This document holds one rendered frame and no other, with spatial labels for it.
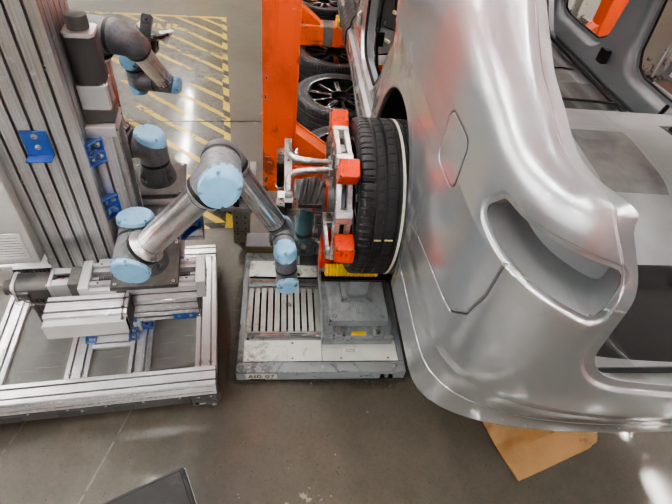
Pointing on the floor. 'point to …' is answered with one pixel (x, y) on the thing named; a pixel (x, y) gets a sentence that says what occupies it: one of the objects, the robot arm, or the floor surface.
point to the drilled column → (241, 226)
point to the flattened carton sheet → (536, 447)
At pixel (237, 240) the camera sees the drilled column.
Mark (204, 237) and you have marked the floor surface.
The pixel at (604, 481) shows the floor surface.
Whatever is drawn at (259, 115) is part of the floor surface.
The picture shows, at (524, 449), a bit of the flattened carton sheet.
